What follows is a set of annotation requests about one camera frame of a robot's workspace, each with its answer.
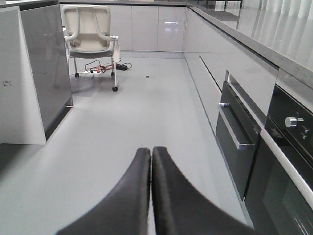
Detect grey stone countertop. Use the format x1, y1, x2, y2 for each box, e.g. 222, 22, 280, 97
188, 0, 313, 88

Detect white power strip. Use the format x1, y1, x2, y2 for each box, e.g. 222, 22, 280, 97
79, 71, 104, 77

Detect grey kitchen island cabinet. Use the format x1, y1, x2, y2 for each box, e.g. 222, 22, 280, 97
0, 0, 73, 145

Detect black power adapter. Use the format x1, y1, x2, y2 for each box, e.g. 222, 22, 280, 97
116, 64, 128, 71

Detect white office chair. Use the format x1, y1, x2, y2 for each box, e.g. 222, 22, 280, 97
61, 4, 120, 92

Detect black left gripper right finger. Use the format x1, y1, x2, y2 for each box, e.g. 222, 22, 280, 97
152, 146, 256, 235

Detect grey base cabinets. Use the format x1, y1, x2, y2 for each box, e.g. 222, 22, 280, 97
60, 3, 279, 138

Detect black built-in drawer appliance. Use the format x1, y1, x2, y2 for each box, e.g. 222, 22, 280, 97
216, 81, 261, 200

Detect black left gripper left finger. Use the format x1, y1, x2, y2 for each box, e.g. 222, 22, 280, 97
57, 148, 151, 235

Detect black built-in oven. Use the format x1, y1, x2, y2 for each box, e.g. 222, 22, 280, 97
245, 86, 313, 235

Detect silver oven knob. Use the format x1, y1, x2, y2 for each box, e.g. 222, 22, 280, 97
285, 117, 304, 128

